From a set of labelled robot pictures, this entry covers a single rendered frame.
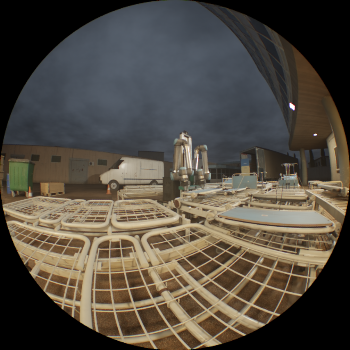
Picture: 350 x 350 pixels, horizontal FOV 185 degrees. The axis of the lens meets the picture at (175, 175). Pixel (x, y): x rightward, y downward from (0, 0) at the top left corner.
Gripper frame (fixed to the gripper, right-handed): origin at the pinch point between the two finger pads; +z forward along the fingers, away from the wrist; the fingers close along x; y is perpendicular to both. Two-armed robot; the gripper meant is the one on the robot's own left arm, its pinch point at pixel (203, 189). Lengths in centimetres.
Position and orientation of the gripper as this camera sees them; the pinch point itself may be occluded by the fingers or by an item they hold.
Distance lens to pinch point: 180.3
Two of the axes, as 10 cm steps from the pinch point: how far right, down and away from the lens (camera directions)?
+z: 1.4, 9.7, -1.8
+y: -7.3, -0.2, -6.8
